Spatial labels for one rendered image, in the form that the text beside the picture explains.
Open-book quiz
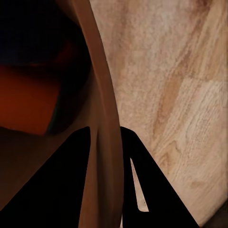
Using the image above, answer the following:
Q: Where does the can of soda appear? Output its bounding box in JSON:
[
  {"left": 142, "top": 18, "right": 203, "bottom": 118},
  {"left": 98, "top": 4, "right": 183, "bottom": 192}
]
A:
[
  {"left": 0, "top": 0, "right": 69, "bottom": 66},
  {"left": 0, "top": 65, "right": 71, "bottom": 137},
  {"left": 33, "top": 22, "right": 83, "bottom": 76}
]

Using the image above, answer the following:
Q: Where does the trash can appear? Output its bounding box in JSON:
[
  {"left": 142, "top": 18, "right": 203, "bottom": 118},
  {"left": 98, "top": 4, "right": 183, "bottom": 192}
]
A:
[{"left": 0, "top": 0, "right": 124, "bottom": 228}]

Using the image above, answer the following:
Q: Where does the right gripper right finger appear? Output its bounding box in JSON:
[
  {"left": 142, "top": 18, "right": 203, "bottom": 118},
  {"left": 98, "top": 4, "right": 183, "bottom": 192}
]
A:
[{"left": 121, "top": 126, "right": 199, "bottom": 228}]

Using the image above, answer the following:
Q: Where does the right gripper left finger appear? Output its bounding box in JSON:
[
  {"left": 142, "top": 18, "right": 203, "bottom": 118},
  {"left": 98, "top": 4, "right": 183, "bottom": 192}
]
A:
[{"left": 0, "top": 126, "right": 91, "bottom": 228}]

